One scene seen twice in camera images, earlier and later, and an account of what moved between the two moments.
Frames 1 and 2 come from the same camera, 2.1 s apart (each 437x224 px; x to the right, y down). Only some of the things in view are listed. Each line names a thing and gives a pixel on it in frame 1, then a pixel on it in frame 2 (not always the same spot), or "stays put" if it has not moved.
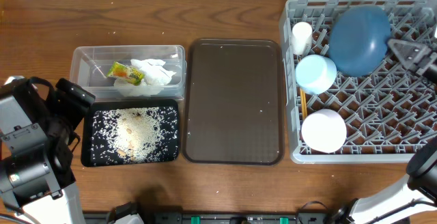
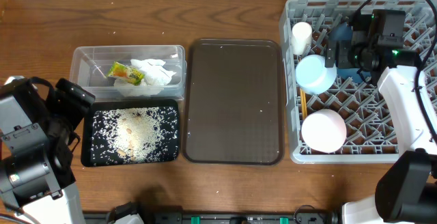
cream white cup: (302, 37) stays put
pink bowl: (323, 130) stays put
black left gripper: (76, 111) stays put
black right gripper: (420, 53) -> (341, 60)
